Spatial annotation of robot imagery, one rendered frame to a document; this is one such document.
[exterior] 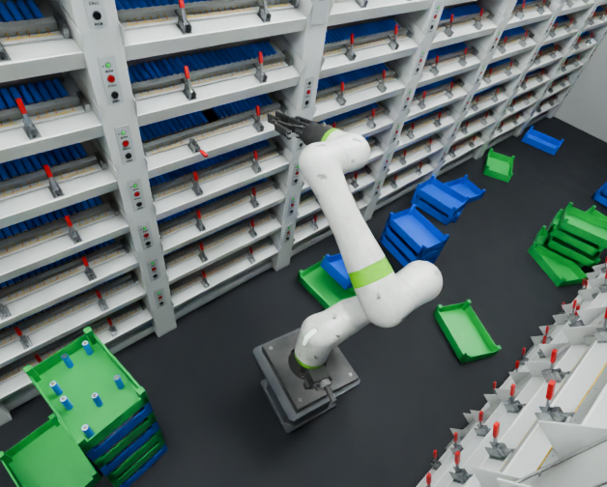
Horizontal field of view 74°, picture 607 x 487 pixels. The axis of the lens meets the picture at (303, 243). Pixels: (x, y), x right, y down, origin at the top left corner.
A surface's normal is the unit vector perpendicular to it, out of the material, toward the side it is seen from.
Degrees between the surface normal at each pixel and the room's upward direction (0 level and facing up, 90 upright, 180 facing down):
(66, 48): 19
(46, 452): 0
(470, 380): 0
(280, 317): 0
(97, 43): 90
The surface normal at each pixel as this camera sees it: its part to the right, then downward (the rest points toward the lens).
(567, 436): -0.76, 0.40
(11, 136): 0.33, -0.45
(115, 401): 0.13, -0.68
